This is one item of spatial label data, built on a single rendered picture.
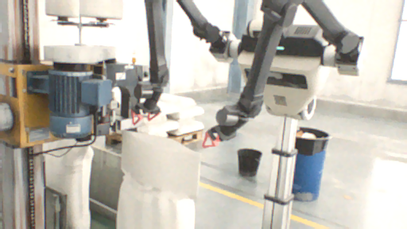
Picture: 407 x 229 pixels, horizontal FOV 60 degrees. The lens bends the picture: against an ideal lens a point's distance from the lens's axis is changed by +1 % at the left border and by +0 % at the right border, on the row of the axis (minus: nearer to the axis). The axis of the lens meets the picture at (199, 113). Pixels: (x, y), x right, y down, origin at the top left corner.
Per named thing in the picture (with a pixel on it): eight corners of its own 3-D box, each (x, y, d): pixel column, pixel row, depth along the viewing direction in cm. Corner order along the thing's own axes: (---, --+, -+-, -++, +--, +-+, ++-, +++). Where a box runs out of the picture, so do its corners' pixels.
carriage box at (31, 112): (94, 133, 158) (94, 64, 152) (18, 149, 131) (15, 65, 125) (62, 123, 172) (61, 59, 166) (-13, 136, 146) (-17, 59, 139)
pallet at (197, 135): (202, 138, 537) (203, 130, 534) (149, 156, 439) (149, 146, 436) (161, 128, 582) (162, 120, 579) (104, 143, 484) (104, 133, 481)
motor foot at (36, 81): (70, 95, 136) (70, 72, 134) (40, 98, 126) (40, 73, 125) (56, 91, 141) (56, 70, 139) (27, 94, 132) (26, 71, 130)
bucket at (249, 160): (265, 173, 411) (267, 152, 406) (253, 180, 387) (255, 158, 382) (242, 166, 428) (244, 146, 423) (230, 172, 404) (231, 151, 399)
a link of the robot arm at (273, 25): (301, 3, 97) (277, -14, 103) (286, 5, 94) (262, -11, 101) (263, 116, 126) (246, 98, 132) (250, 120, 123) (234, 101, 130)
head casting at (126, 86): (141, 116, 182) (143, 59, 176) (102, 123, 162) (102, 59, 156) (103, 107, 199) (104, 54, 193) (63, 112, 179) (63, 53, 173)
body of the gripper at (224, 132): (210, 129, 132) (222, 118, 127) (225, 123, 140) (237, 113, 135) (220, 143, 130) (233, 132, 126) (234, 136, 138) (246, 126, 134)
